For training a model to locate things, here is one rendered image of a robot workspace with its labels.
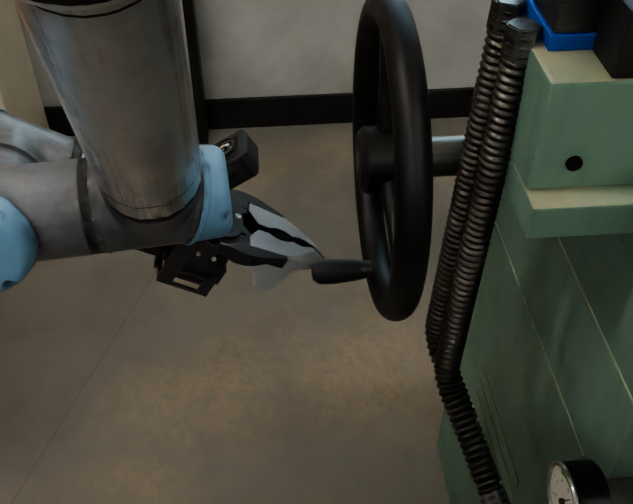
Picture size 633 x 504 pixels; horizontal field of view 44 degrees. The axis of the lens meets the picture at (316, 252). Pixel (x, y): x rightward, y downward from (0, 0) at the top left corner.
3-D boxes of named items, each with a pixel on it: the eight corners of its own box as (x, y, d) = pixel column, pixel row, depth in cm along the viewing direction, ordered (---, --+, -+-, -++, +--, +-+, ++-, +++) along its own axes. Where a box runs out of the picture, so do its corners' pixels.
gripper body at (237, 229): (213, 248, 82) (101, 209, 77) (250, 190, 77) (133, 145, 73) (212, 301, 77) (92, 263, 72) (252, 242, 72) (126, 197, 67)
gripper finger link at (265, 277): (300, 290, 82) (220, 262, 78) (329, 252, 79) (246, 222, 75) (302, 312, 80) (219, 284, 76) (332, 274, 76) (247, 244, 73)
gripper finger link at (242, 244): (278, 247, 78) (198, 218, 74) (287, 235, 77) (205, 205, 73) (280, 281, 74) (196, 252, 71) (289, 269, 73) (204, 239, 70)
